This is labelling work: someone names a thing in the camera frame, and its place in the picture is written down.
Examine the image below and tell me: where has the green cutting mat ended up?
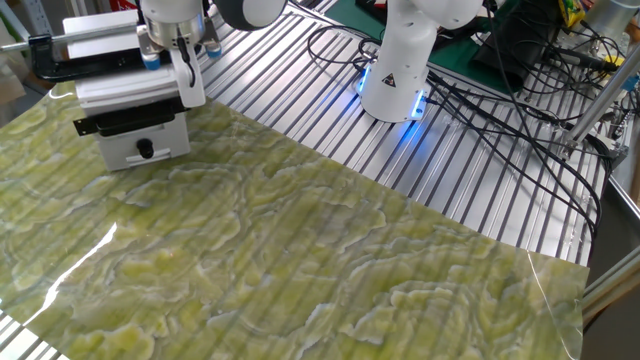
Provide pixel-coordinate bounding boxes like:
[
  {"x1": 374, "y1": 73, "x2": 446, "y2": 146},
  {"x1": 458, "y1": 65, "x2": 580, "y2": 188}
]
[{"x1": 324, "y1": 0, "x2": 524, "y2": 96}]

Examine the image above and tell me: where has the white drawer with black knob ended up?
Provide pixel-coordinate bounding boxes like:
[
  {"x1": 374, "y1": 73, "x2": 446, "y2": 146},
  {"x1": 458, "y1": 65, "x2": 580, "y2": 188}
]
[{"x1": 97, "y1": 112, "x2": 192, "y2": 173}]

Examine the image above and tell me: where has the black cylindrical plug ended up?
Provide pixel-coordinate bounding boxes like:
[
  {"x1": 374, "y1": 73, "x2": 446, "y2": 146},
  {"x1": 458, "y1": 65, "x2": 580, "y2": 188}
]
[{"x1": 542, "y1": 45, "x2": 621, "y2": 74}]

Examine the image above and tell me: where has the aluminium table edge rail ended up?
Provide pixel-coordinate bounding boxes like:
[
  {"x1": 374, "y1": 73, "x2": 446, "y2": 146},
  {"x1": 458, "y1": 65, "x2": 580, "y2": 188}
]
[{"x1": 582, "y1": 254, "x2": 640, "y2": 321}]

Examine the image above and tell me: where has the long black table cable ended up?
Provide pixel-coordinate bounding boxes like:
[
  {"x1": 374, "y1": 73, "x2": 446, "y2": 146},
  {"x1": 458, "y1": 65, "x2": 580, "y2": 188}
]
[{"x1": 424, "y1": 67, "x2": 604, "y2": 241}]

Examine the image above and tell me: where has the silver sensor box blue cap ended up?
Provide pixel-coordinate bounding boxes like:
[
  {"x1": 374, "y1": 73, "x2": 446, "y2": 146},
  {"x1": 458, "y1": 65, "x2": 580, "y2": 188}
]
[
  {"x1": 201, "y1": 17, "x2": 224, "y2": 59},
  {"x1": 136, "y1": 24, "x2": 162, "y2": 71}
]

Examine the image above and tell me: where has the black C-clamp with steel screw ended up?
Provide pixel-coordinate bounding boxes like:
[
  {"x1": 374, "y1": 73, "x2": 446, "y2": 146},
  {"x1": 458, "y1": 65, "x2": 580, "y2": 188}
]
[{"x1": 0, "y1": 22, "x2": 149, "y2": 84}]

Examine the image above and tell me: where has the slanted aluminium frame post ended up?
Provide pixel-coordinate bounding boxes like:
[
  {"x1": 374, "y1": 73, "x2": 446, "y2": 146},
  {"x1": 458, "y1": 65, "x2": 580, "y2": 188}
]
[{"x1": 564, "y1": 49, "x2": 640, "y2": 151}]

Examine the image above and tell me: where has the looped black table cable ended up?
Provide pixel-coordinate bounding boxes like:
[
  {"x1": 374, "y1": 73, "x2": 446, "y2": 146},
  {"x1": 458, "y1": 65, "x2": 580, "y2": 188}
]
[{"x1": 307, "y1": 23, "x2": 384, "y2": 74}]

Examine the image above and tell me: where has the black fabric bag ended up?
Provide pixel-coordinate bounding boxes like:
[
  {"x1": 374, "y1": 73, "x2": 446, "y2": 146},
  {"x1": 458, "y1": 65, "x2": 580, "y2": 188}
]
[{"x1": 469, "y1": 0, "x2": 569, "y2": 89}]

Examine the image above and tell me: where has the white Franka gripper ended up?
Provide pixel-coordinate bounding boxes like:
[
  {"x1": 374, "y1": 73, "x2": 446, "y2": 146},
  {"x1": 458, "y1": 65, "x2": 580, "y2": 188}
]
[{"x1": 168, "y1": 37, "x2": 208, "y2": 109}]

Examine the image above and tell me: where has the green marble pattern mat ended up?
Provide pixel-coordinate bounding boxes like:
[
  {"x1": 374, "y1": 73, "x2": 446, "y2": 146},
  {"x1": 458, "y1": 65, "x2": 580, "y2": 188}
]
[{"x1": 0, "y1": 82, "x2": 591, "y2": 360}]

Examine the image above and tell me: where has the white plastic drawer cabinet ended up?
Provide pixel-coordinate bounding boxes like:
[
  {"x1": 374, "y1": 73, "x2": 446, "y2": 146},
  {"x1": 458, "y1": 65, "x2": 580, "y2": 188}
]
[{"x1": 62, "y1": 9, "x2": 192, "y2": 173}]

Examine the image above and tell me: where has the black cable along robot arm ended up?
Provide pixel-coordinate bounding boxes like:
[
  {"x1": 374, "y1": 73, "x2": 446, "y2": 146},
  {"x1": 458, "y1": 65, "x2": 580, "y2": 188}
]
[{"x1": 175, "y1": 0, "x2": 216, "y2": 89}]

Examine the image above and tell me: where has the yellow snack packet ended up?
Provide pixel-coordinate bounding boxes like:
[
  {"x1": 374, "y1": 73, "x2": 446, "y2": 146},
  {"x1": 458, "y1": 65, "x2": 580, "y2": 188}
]
[{"x1": 558, "y1": 0, "x2": 587, "y2": 27}]

